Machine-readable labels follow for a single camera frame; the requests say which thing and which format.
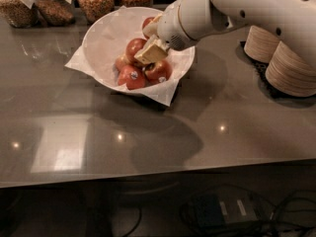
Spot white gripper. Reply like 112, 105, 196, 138
134, 4, 195, 64

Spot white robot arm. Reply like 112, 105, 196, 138
135, 0, 316, 67

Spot red apple on top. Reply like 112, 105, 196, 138
125, 38, 146, 63

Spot red apple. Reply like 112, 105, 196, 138
125, 38, 146, 63
118, 65, 146, 90
115, 54, 130, 72
144, 59, 172, 84
142, 17, 154, 30

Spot red apple at back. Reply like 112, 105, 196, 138
142, 17, 154, 30

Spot red apple front right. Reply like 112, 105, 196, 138
144, 59, 172, 84

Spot red apple far left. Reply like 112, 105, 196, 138
115, 54, 130, 72

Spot red apple front left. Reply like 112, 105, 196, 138
118, 65, 146, 90

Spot white bowl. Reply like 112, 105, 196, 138
80, 6, 196, 94

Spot white paper liner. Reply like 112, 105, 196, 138
64, 5, 194, 108

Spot glass jar of light granola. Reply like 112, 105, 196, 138
77, 0, 115, 24

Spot glass jar with dark cereal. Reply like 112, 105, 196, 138
34, 0, 75, 27

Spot back stack of paper bowls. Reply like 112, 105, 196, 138
244, 26, 279, 63

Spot black rubber mat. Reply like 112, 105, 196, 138
239, 40, 316, 101

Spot glass jar of grains left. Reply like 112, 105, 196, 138
0, 0, 39, 28

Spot black power box under table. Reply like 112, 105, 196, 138
192, 192, 265, 229

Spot black cables on floor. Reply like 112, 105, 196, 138
179, 185, 316, 237

